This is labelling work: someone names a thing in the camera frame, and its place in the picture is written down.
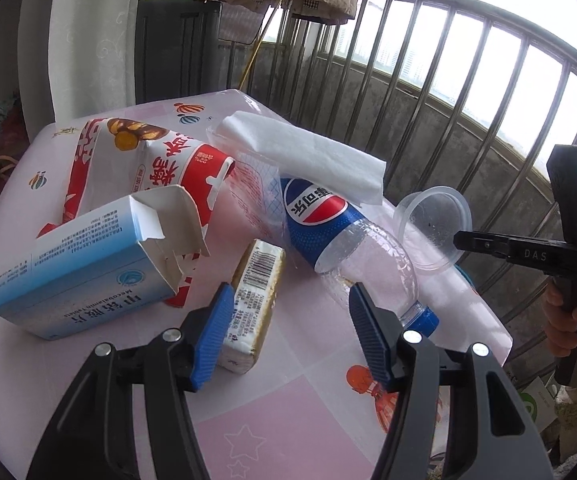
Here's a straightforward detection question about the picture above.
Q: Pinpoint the white patterned curtain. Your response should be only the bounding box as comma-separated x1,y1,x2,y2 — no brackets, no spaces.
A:
48,0,142,126

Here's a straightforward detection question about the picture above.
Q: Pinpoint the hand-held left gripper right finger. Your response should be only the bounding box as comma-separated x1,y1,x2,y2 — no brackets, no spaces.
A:
348,282,554,480

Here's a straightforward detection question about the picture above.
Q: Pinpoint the clear plastic bottle blue cap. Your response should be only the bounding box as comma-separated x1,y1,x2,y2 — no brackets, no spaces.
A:
278,176,440,338

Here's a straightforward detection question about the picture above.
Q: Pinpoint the grey mesh panel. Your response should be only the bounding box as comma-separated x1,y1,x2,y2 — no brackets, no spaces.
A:
218,2,264,43

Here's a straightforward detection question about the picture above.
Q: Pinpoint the small gold packet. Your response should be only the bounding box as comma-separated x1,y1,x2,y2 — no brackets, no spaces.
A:
217,239,286,375

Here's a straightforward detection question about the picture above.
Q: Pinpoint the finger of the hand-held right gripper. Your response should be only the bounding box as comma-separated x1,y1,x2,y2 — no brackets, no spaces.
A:
453,230,577,280

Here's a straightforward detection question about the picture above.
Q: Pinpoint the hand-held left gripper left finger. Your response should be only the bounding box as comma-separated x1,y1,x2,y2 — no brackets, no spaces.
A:
26,282,236,480

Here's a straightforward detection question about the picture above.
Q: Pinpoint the white paper towel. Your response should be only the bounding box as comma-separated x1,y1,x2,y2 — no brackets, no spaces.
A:
216,111,386,207

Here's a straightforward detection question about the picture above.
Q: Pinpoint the clear plastic wrapper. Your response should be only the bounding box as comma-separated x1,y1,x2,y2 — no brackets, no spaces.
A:
206,127,294,246

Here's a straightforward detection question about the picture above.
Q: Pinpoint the person's right hand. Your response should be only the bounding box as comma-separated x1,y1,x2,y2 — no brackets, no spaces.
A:
542,285,577,376

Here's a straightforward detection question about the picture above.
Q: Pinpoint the blue and white medicine box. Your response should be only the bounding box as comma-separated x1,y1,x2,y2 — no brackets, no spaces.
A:
0,185,209,342

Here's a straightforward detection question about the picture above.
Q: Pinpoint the red plastic bags pile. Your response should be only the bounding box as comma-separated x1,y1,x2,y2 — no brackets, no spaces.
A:
0,92,34,196

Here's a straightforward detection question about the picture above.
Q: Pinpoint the yellow broom handle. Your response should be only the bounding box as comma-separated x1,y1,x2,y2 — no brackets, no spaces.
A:
238,5,279,89

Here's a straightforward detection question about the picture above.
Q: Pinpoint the white and green paper bag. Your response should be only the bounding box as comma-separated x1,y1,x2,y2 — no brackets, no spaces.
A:
515,376,560,431

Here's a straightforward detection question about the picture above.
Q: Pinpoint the clear plastic cup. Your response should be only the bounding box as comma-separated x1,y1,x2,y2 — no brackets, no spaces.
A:
393,186,472,272

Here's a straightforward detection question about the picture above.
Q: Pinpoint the red and white snack bag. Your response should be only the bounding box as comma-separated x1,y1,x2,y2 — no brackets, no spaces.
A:
36,117,236,308

